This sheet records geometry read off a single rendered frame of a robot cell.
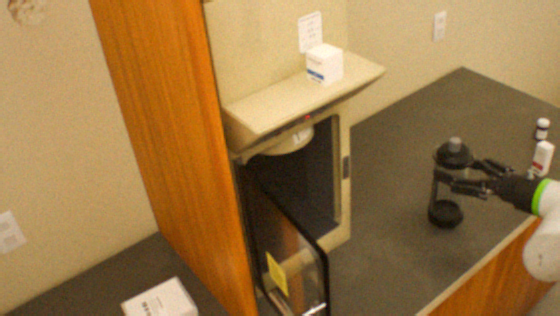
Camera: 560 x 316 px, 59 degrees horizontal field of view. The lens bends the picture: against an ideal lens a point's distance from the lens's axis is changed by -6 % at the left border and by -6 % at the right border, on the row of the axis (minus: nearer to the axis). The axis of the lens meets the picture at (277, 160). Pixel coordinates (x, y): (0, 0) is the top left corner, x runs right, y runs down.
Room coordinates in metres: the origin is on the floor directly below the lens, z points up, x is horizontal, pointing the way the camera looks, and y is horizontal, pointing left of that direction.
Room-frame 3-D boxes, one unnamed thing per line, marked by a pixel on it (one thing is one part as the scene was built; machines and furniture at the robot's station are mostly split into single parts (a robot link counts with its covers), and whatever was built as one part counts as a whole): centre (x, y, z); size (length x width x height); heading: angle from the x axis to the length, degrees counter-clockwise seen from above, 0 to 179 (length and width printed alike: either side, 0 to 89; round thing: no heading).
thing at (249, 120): (0.87, -0.07, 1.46); 0.32 x 0.11 x 0.10; 123
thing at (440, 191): (1.04, -0.46, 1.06); 0.11 x 0.11 x 0.21
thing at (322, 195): (1.02, 0.02, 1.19); 0.26 x 0.24 x 0.35; 123
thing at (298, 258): (0.69, 0.01, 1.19); 0.30 x 0.01 x 0.40; 26
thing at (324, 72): (0.90, -0.11, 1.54); 0.05 x 0.05 x 0.06; 35
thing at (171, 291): (0.81, 0.34, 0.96); 0.16 x 0.12 x 0.04; 118
